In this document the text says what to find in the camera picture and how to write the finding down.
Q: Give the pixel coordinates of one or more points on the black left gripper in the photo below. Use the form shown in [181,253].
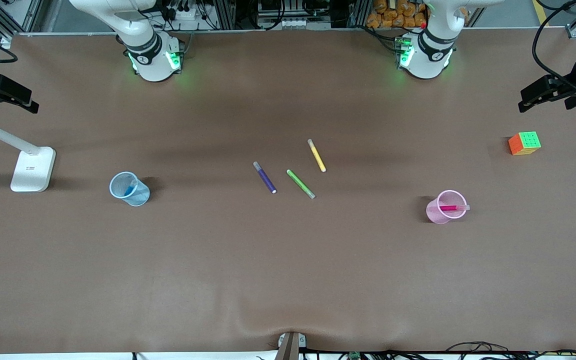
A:
[569,85]

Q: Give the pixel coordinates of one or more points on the pink marker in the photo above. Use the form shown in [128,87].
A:
[450,207]

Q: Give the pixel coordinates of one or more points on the blue marker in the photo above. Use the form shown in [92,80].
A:
[130,189]

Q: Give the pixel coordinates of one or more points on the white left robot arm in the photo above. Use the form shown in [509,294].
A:
[430,50]

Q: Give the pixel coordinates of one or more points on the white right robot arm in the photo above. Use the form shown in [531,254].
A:
[143,45]

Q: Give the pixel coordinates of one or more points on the multicolour puzzle cube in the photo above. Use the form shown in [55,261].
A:
[524,143]

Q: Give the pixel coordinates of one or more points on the white desk lamp stand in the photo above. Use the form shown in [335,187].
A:
[30,170]

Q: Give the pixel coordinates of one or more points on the blue mesh cup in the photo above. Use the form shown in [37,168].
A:
[138,196]

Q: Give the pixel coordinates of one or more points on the pink mesh cup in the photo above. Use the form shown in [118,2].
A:
[438,215]

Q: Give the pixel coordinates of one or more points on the orange snack bags pile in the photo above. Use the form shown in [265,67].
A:
[398,15]

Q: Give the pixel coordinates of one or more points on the white power strip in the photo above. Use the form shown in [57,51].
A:
[183,12]

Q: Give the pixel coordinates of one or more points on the yellow marker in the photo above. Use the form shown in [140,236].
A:
[316,155]

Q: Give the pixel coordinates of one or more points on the green marker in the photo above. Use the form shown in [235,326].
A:
[300,183]

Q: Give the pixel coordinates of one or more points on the purple marker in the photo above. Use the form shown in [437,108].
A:
[265,177]

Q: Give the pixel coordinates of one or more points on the aluminium corner bracket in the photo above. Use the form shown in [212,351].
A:
[575,31]

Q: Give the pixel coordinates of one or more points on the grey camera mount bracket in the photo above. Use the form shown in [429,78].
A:
[290,347]

